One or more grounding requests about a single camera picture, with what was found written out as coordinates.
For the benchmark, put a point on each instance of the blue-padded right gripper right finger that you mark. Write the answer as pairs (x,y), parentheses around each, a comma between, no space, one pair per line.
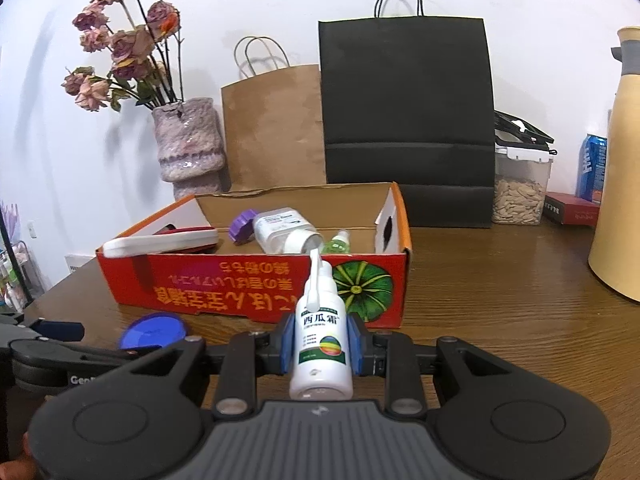
(367,350)

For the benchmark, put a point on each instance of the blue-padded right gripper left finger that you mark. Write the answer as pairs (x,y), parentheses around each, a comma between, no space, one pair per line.
(274,349)

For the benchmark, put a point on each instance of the white nasal spray bottle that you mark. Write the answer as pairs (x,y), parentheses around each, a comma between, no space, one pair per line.
(321,361)

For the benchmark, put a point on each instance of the green mucun spray bottle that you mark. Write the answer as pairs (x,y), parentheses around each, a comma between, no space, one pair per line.
(339,244)

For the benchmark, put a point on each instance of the clear white-lidded jar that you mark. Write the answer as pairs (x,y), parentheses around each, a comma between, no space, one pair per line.
(285,231)

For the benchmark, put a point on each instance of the blue round lid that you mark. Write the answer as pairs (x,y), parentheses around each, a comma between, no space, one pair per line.
(153,330)

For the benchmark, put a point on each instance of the purple ridged cap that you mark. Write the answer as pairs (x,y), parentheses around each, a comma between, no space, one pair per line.
(241,229)

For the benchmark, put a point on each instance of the red white lint brush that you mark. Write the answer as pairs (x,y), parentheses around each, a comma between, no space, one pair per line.
(177,240)

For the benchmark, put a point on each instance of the person's hand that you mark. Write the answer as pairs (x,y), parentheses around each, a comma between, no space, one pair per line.
(23,467)

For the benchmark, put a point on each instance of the red cardboard pumpkin box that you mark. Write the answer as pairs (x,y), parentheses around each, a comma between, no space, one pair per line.
(242,280)

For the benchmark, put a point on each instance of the brown kraft paper bag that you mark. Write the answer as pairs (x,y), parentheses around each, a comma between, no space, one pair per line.
(273,119)

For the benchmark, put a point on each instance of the pink textured ceramic vase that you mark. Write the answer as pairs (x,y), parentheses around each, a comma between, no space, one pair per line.
(190,147)

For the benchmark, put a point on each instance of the dark red small box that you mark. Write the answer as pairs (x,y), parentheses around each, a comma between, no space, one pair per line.
(570,210)

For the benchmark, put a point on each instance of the clear seed storage container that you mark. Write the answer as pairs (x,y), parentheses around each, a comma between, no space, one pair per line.
(523,162)

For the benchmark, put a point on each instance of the black paper bag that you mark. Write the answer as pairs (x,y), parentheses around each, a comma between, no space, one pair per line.
(410,100)

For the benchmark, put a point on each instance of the cream yellow thermos jug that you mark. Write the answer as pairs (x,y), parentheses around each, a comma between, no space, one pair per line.
(614,253)

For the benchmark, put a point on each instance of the blue drink can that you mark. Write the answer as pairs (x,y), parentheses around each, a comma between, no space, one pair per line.
(591,168)

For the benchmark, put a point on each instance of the dried pink rose bouquet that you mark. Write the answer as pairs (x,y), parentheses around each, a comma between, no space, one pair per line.
(145,48)

